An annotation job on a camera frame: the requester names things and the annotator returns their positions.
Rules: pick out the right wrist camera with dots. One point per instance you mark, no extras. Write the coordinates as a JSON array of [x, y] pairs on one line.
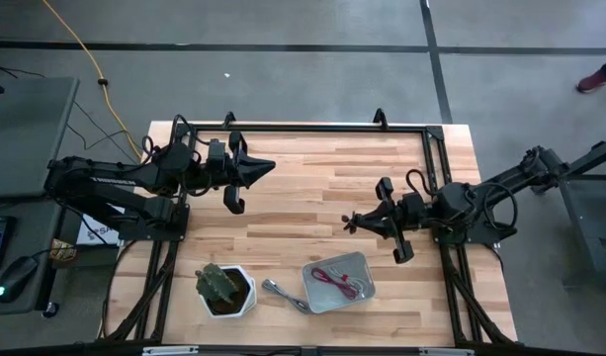
[[414, 204]]

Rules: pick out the black computer mouse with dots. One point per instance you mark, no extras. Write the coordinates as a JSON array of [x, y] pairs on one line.
[[16, 279]]

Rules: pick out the dark metal side stand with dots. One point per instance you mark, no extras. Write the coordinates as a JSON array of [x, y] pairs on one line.
[[589, 222]]

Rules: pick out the person's red shoe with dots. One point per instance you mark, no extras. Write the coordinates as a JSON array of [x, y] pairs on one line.
[[593, 81]]

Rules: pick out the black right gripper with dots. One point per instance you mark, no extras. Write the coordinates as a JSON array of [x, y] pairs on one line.
[[387, 198]]

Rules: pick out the black frame clamp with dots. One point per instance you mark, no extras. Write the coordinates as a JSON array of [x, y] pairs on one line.
[[229, 119], [380, 118]]

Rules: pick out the grey slanted panel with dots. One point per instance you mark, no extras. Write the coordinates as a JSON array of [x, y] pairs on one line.
[[25, 133]]

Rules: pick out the black aluminium table frame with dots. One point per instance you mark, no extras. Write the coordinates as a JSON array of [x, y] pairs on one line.
[[307, 128]]

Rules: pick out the potted cactus in white pot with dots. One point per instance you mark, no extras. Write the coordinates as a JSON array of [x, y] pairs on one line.
[[248, 301]]

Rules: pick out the green cactus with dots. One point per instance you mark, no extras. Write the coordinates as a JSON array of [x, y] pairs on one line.
[[214, 284]]

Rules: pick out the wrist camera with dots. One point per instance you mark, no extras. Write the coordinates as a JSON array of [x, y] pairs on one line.
[[216, 149], [414, 204]]

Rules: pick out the white printed label plate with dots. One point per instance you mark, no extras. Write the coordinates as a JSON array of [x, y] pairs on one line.
[[97, 235]]

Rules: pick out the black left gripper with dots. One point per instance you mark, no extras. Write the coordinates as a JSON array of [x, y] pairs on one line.
[[237, 198]]

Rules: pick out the small patterned round object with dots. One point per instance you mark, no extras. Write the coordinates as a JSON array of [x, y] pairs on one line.
[[62, 251]]

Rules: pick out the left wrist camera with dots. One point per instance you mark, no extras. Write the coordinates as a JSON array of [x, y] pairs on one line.
[[216, 149]]

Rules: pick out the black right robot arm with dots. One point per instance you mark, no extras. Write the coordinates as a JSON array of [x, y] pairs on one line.
[[480, 205]]

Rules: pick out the clear grey plastic tray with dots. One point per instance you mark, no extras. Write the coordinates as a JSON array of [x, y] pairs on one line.
[[320, 296]]

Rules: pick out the dark grey desk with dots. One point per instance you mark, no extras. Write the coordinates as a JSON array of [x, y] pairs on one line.
[[16, 212]]

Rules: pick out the silver table edge bracket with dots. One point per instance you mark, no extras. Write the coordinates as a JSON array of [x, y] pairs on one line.
[[170, 350], [446, 352]]

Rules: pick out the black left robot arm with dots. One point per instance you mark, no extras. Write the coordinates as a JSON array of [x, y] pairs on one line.
[[114, 190]]

